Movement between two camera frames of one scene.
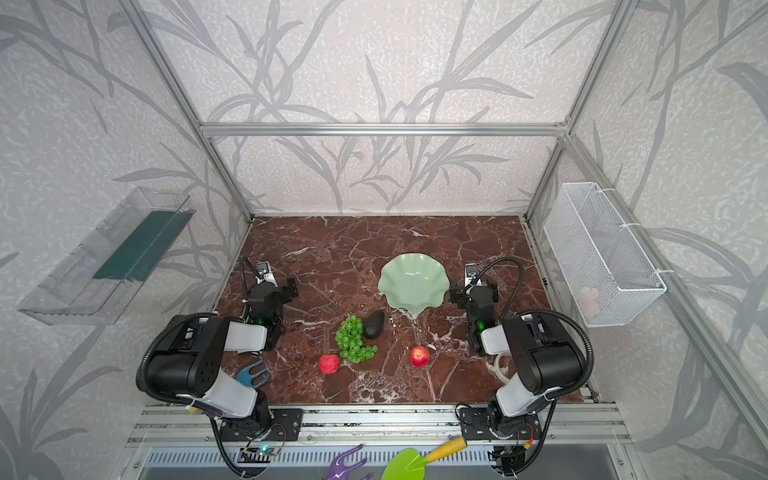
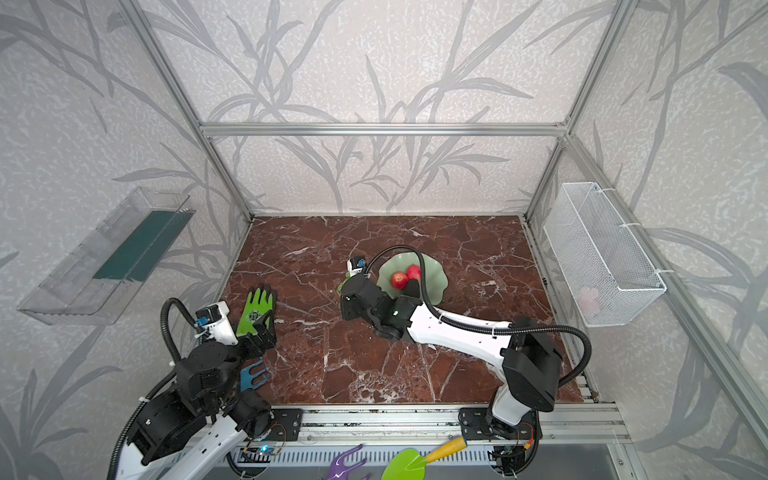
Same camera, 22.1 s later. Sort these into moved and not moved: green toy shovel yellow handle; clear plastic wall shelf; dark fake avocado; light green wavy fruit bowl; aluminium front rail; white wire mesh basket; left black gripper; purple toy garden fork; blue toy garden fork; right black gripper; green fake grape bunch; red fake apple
Moved: green fake grape bunch; right black gripper; dark fake avocado; red fake apple; left black gripper
Not moved: clear plastic wall shelf; purple toy garden fork; aluminium front rail; white wire mesh basket; blue toy garden fork; green toy shovel yellow handle; light green wavy fruit bowl
